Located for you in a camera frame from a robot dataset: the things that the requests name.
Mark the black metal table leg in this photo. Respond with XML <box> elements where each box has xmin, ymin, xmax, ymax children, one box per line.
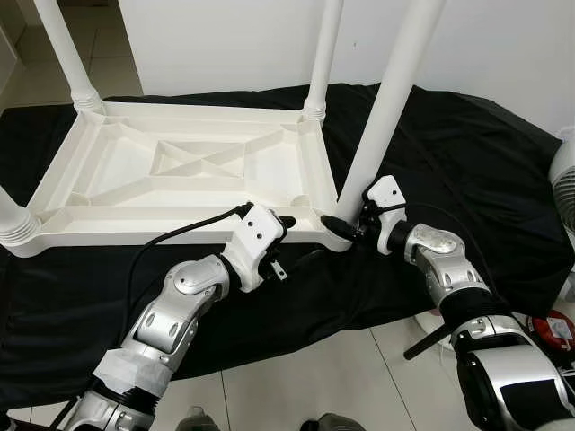
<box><xmin>404</xmin><ymin>321</ymin><xmax>455</xmax><ymax>360</ymax></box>

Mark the red round canister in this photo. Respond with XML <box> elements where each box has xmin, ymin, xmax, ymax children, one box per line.
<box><xmin>530</xmin><ymin>310</ymin><xmax>575</xmax><ymax>353</ymax></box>

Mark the grey robot foot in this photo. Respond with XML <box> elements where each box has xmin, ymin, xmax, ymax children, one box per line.
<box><xmin>178</xmin><ymin>406</ymin><xmax>221</xmax><ymax>431</ymax></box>
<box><xmin>301</xmin><ymin>411</ymin><xmax>365</xmax><ymax>431</ymax></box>

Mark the grey right robot foot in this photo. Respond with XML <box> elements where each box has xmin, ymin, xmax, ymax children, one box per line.
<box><xmin>301</xmin><ymin>411</ymin><xmax>365</xmax><ymax>431</ymax></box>

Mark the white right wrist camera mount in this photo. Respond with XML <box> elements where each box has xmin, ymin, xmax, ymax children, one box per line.
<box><xmin>362</xmin><ymin>175</ymin><xmax>407</xmax><ymax>252</ymax></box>

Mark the black table cloth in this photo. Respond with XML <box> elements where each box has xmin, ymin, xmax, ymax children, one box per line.
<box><xmin>0</xmin><ymin>83</ymin><xmax>575</xmax><ymax>409</ymax></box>

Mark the white plastic children table top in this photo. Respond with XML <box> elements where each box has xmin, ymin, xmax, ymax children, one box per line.
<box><xmin>4</xmin><ymin>97</ymin><xmax>356</xmax><ymax>259</ymax></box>

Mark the white plastic table leg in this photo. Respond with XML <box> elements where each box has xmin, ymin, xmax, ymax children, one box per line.
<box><xmin>303</xmin><ymin>0</ymin><xmax>344</xmax><ymax>122</ymax></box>
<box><xmin>0</xmin><ymin>184</ymin><xmax>43</xmax><ymax>251</ymax></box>
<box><xmin>334</xmin><ymin>0</ymin><xmax>447</xmax><ymax>230</ymax></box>
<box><xmin>34</xmin><ymin>0</ymin><xmax>106</xmax><ymax>113</ymax></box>

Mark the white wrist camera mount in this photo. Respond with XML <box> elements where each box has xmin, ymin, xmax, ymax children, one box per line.
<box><xmin>220</xmin><ymin>202</ymin><xmax>287</xmax><ymax>293</ymax></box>
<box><xmin>362</xmin><ymin>175</ymin><xmax>407</xmax><ymax>252</ymax></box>

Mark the grey left robot foot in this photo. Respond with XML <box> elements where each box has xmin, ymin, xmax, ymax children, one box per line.
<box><xmin>178</xmin><ymin>406</ymin><xmax>221</xmax><ymax>431</ymax></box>

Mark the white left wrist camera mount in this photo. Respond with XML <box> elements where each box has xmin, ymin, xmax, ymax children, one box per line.
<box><xmin>220</xmin><ymin>202</ymin><xmax>287</xmax><ymax>293</ymax></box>

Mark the white round fan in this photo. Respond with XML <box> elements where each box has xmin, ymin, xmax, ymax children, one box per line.
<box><xmin>546</xmin><ymin>135</ymin><xmax>575</xmax><ymax>234</ymax></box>

